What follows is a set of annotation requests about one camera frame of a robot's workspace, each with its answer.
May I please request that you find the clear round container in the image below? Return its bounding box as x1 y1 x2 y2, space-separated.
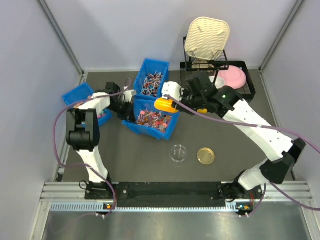
169 144 188 164

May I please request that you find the gold round lid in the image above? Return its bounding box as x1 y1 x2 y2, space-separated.
197 147 216 165

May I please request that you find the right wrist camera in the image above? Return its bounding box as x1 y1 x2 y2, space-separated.
161 81 182 101

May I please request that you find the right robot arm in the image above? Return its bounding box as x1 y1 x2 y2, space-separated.
166 72 306 201

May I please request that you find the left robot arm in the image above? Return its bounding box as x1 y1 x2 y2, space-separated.
66 82 137 200

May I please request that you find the black wire dish rack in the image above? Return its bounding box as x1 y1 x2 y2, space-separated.
180 50 256 102

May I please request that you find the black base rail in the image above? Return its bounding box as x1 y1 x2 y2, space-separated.
114 182 238 208

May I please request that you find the white small bowl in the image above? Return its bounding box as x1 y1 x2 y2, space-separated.
209 76 225 90

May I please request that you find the purple cable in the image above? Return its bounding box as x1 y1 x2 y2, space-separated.
53 78 133 218
164 94 320 218

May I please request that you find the blue candy bin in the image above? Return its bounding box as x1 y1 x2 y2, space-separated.
133 58 170 100
122 98 180 140
62 82 112 127

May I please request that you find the beige square ribbed plate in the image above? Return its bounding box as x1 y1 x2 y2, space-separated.
184 16 230 61

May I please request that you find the yellow plastic scoop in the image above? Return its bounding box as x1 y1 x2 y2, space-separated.
154 97 208 116

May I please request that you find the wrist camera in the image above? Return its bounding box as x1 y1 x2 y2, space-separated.
122 89 137 103
161 81 182 101

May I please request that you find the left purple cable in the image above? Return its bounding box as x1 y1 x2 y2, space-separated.
53 78 133 218

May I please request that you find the pink round plate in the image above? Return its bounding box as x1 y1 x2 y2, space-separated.
218 65 247 90

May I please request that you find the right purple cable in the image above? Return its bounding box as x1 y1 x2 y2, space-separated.
164 94 320 218

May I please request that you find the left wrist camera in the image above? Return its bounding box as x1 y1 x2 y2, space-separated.
122 89 137 103

